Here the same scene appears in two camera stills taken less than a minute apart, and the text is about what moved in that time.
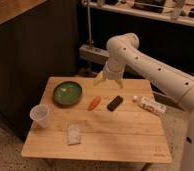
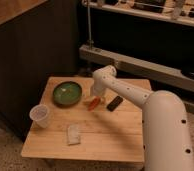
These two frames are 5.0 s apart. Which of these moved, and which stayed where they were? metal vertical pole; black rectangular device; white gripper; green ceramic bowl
Moved: white gripper
Stayed: green ceramic bowl; black rectangular device; metal vertical pole
